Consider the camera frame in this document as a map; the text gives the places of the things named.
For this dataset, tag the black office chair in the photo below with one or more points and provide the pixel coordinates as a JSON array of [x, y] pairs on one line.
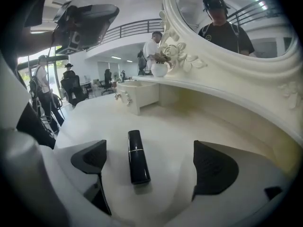
[[73, 89], [108, 80]]

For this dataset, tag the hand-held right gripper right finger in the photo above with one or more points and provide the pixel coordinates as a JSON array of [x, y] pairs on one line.
[[213, 169]]

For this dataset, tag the white dressing table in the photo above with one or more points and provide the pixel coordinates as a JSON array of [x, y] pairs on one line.
[[170, 126]]

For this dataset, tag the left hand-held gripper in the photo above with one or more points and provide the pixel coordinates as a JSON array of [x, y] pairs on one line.
[[69, 41]]

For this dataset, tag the small black object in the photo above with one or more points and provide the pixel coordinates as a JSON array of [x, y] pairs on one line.
[[138, 159]]

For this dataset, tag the white vanity drawer box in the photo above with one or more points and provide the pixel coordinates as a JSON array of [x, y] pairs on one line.
[[139, 93]]

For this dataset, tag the white framed oval mirror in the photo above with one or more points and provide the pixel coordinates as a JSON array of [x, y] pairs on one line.
[[236, 70]]

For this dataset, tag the black balcony railing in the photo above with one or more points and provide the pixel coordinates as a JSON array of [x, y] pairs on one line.
[[132, 28]]

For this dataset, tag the small potted plant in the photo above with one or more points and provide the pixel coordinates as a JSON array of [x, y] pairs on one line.
[[159, 69]]

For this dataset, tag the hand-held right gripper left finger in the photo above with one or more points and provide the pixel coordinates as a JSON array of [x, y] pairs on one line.
[[90, 157]]

